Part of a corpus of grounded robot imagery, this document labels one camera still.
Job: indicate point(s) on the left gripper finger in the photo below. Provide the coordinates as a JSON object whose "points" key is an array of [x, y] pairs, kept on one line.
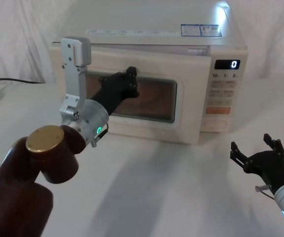
{"points": [[114, 75], [133, 76]]}

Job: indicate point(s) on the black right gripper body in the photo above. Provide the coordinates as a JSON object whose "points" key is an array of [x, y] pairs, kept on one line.
{"points": [[267, 168]]}

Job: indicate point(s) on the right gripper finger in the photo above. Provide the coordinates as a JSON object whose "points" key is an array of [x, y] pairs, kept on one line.
{"points": [[276, 145], [238, 154]]}

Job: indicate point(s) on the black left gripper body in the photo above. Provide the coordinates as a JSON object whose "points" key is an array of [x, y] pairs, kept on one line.
{"points": [[114, 91]]}

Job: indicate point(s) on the cream oven door with window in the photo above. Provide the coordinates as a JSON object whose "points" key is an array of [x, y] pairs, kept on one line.
{"points": [[156, 66]]}

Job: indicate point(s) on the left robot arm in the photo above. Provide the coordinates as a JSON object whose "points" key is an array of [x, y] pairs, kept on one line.
{"points": [[48, 158]]}

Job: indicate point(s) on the long white sticker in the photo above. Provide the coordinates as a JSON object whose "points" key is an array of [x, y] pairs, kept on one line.
{"points": [[132, 32]]}

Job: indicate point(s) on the cream microwave oven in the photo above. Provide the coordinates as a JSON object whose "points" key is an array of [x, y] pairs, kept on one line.
{"points": [[156, 19]]}

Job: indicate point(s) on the oven control panel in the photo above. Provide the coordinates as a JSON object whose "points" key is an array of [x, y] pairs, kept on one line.
{"points": [[222, 86]]}

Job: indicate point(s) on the blue bordered sticker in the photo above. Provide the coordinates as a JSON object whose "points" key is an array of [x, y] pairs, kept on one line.
{"points": [[210, 30], [190, 30]]}

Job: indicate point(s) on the white table cloth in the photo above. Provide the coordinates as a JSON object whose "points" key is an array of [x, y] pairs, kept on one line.
{"points": [[156, 192]]}

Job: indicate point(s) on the white curtain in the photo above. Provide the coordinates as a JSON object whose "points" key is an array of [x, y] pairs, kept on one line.
{"points": [[18, 37]]}

